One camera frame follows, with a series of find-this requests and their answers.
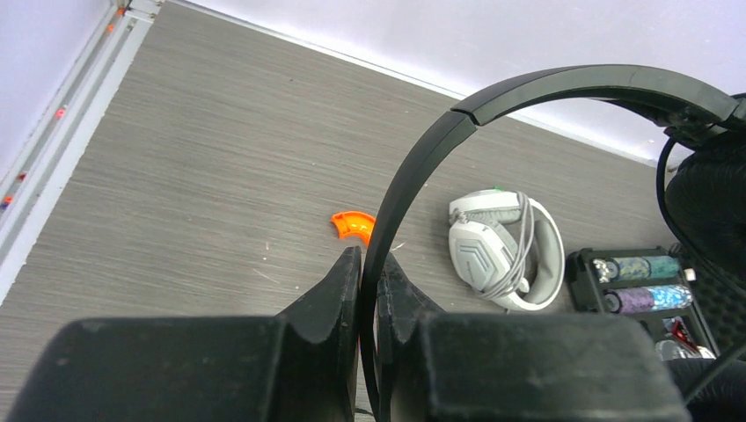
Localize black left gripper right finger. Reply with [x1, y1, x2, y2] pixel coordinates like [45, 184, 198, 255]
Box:
[376, 256, 690, 421]

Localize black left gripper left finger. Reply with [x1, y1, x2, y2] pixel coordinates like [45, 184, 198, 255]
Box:
[8, 247, 362, 421]

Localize large white grey headphones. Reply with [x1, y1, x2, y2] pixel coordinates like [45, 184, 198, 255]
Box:
[449, 188, 565, 312]

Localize black on-ear headphones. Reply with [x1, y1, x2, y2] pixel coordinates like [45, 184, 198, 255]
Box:
[358, 64, 745, 421]

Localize orange curved plastic piece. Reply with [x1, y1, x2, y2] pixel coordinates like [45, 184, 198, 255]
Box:
[330, 211, 376, 246]

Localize purple poker chip row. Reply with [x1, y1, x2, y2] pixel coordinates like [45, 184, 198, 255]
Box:
[603, 287, 652, 314]

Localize blue poker chip row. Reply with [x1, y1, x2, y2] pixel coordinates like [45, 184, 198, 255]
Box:
[646, 285, 694, 311]

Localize red black triangular button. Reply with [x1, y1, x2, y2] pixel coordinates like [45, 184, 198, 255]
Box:
[669, 319, 698, 352]

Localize black poker chip case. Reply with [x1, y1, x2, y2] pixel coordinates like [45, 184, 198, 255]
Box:
[565, 247, 745, 360]

